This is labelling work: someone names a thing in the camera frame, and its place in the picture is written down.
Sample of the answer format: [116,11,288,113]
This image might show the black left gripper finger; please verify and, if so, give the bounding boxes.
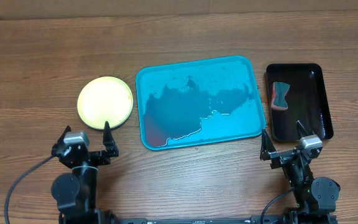
[57,126,71,144]
[103,121,119,157]

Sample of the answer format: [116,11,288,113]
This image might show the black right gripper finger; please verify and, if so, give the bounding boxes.
[260,129,277,161]
[296,120,310,138]

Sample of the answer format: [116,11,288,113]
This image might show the yellow plate ketchup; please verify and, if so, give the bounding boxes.
[77,77,134,130]

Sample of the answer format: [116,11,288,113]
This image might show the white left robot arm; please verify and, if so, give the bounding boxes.
[51,122,119,224]

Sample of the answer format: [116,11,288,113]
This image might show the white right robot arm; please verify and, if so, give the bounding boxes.
[259,121,341,223]

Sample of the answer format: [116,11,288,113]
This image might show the black water tray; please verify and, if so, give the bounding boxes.
[265,63,334,142]

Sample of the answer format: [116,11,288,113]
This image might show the teal plastic tray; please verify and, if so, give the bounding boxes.
[135,55,267,151]

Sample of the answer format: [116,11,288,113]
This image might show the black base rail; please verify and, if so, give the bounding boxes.
[104,214,338,224]

